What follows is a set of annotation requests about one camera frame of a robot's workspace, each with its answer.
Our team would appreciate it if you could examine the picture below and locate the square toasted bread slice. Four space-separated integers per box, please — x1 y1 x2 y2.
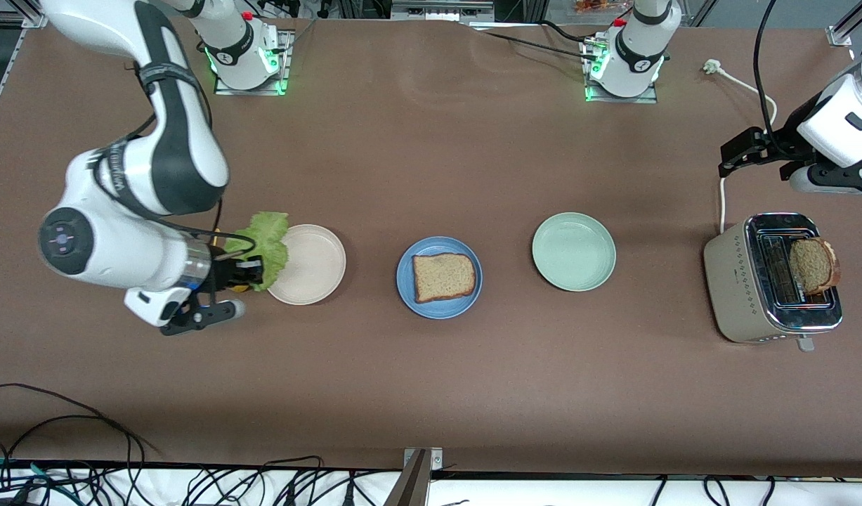
412 252 478 304

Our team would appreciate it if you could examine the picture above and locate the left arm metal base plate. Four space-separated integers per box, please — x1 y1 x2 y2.
584 39 660 104

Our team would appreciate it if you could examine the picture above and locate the long thin black cable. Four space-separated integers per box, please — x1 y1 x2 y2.
0 383 161 468

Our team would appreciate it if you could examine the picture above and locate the green lettuce leaf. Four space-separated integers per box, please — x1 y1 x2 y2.
223 212 291 292

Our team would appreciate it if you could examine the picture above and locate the aluminium frame strut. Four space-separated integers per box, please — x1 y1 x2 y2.
828 0 862 47

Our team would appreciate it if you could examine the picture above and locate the beige chrome toaster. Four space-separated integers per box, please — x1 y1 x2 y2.
703 212 844 352

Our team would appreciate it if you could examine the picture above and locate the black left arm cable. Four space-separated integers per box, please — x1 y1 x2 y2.
752 0 790 159

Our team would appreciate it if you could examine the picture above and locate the metal table edge bracket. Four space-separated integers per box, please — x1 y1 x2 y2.
385 448 444 506

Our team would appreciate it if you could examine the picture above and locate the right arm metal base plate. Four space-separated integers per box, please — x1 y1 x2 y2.
213 28 294 96

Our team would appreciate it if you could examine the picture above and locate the beige round plate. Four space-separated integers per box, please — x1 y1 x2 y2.
266 224 347 306

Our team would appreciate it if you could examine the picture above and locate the metal frame rail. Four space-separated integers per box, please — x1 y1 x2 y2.
391 0 495 22

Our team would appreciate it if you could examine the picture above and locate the blue round plate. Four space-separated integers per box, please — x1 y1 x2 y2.
396 236 483 320

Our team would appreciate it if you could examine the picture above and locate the white toaster power cable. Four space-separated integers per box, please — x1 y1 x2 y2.
703 59 778 234

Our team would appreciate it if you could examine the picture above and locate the black base power cable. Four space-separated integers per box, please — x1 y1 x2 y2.
466 20 600 63

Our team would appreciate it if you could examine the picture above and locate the tangled black cable bundle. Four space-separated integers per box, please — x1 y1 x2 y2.
0 455 375 506

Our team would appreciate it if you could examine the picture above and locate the pale green round plate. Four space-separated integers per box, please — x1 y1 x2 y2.
532 212 617 292

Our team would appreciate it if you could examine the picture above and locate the rounded toasted bread slice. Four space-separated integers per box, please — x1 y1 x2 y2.
788 238 841 296

